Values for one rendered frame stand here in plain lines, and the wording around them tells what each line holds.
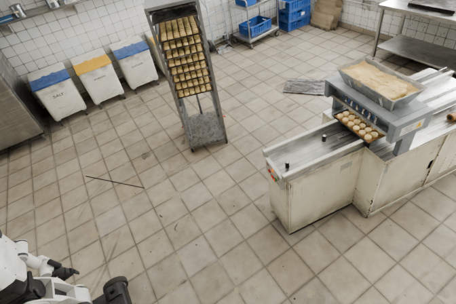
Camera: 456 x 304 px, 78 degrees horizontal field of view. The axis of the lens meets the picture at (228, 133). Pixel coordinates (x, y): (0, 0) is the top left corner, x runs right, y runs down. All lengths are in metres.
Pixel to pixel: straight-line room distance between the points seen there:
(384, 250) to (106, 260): 2.52
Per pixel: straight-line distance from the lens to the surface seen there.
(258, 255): 2.75
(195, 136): 3.65
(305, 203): 2.48
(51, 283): 2.20
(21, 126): 4.94
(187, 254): 2.88
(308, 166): 2.14
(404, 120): 2.18
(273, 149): 2.26
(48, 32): 5.39
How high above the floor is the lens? 2.50
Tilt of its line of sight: 41 degrees down
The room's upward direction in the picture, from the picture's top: 11 degrees counter-clockwise
